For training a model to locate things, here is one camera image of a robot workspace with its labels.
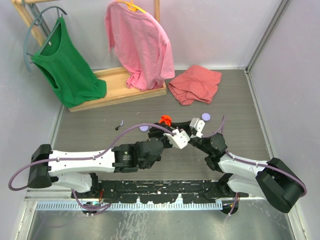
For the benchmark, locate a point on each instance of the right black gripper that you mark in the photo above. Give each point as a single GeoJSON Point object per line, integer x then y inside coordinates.
{"type": "Point", "coordinates": [183, 124]}

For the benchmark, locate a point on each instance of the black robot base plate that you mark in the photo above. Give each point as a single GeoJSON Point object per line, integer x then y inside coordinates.
{"type": "Point", "coordinates": [158, 191]}

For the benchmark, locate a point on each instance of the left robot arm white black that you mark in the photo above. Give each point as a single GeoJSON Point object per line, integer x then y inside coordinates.
{"type": "Point", "coordinates": [77, 170]}

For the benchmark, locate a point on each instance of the coral folded cloth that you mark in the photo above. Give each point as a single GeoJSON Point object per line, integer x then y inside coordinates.
{"type": "Point", "coordinates": [195, 84]}

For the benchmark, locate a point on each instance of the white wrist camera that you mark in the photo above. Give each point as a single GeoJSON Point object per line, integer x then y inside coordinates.
{"type": "Point", "coordinates": [179, 140]}
{"type": "Point", "coordinates": [199, 124]}

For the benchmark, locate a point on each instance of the green tank top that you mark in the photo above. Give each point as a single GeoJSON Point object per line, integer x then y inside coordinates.
{"type": "Point", "coordinates": [69, 75]}

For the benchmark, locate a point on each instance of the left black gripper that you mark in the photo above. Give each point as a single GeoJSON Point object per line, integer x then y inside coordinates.
{"type": "Point", "coordinates": [157, 131]}

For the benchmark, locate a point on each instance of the lilac earbud charging case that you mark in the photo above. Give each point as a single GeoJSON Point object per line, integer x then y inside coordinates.
{"type": "Point", "coordinates": [206, 117]}

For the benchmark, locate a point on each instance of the white slotted cable duct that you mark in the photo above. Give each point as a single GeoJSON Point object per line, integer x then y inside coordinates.
{"type": "Point", "coordinates": [175, 206]}

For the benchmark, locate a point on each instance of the lilac round charging case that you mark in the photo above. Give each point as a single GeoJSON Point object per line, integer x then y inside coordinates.
{"type": "Point", "coordinates": [144, 128]}

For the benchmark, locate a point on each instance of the pink t-shirt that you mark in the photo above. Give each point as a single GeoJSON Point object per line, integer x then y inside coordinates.
{"type": "Point", "coordinates": [141, 45]}

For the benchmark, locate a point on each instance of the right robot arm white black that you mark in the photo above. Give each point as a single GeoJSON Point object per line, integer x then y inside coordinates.
{"type": "Point", "coordinates": [272, 180]}

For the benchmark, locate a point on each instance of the orange round charging case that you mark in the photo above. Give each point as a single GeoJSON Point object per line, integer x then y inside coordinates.
{"type": "Point", "coordinates": [166, 120]}

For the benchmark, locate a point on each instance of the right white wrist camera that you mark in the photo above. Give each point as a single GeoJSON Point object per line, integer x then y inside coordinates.
{"type": "Point", "coordinates": [199, 124]}

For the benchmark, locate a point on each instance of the aluminium corner post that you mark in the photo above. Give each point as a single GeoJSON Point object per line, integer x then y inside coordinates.
{"type": "Point", "coordinates": [279, 12]}

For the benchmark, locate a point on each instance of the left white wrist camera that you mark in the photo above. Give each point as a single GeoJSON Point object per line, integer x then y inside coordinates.
{"type": "Point", "coordinates": [179, 140]}

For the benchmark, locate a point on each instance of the yellow hanger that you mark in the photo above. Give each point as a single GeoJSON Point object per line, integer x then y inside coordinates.
{"type": "Point", "coordinates": [131, 6]}

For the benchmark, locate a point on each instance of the wooden clothes rack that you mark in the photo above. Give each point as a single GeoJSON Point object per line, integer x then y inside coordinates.
{"type": "Point", "coordinates": [115, 78]}

